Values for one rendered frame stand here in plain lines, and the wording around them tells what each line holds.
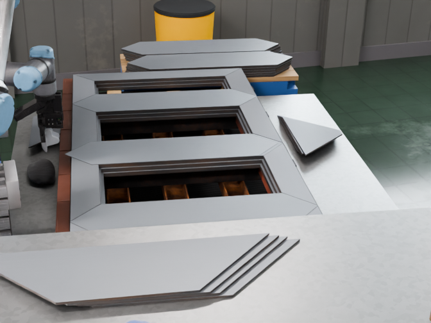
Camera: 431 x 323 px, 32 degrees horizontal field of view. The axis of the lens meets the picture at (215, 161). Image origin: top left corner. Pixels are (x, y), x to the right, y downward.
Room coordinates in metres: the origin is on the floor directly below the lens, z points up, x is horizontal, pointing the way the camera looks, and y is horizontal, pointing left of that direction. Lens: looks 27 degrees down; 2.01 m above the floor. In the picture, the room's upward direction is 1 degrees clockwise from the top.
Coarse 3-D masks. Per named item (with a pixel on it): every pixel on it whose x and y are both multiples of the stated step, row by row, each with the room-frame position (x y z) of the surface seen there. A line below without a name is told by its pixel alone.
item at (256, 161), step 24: (96, 120) 2.61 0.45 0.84; (120, 120) 2.66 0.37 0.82; (144, 120) 2.68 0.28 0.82; (240, 120) 2.67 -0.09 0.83; (120, 168) 2.23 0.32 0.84; (144, 168) 2.24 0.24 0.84; (168, 168) 2.26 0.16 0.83; (192, 168) 2.26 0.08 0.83; (216, 168) 2.28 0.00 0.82; (240, 168) 2.29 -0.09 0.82; (264, 168) 2.26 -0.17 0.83
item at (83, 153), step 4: (84, 144) 2.37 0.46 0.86; (88, 144) 2.37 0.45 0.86; (76, 148) 2.34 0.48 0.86; (80, 148) 2.34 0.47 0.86; (84, 148) 2.34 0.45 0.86; (88, 148) 2.34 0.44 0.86; (76, 152) 2.31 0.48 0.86; (80, 152) 2.31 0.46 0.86; (84, 152) 2.31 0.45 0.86; (88, 152) 2.31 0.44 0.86; (76, 156) 2.28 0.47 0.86; (80, 156) 2.28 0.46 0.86; (84, 156) 2.28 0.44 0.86; (88, 156) 2.28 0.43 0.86; (80, 160) 2.25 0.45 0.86; (84, 160) 2.25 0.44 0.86; (88, 160) 2.25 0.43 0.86
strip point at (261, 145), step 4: (252, 136) 2.47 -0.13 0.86; (256, 136) 2.47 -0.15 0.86; (252, 140) 2.43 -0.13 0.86; (256, 140) 2.44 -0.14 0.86; (260, 140) 2.44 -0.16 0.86; (264, 140) 2.44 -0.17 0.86; (268, 140) 2.44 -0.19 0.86; (256, 144) 2.40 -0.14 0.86; (260, 144) 2.40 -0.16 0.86; (264, 144) 2.40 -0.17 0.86; (268, 144) 2.41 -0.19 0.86; (272, 144) 2.41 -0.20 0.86; (256, 148) 2.37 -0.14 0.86; (260, 148) 2.37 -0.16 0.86; (264, 148) 2.37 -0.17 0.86; (268, 148) 2.37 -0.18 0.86; (260, 152) 2.34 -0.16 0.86
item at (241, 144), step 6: (228, 138) 2.45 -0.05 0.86; (234, 138) 2.45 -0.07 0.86; (240, 138) 2.45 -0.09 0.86; (246, 138) 2.45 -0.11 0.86; (234, 144) 2.40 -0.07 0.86; (240, 144) 2.40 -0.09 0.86; (246, 144) 2.40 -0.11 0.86; (252, 144) 2.40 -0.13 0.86; (234, 150) 2.35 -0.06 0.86; (240, 150) 2.35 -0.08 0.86; (246, 150) 2.36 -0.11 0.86; (252, 150) 2.36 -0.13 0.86; (240, 156) 2.31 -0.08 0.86
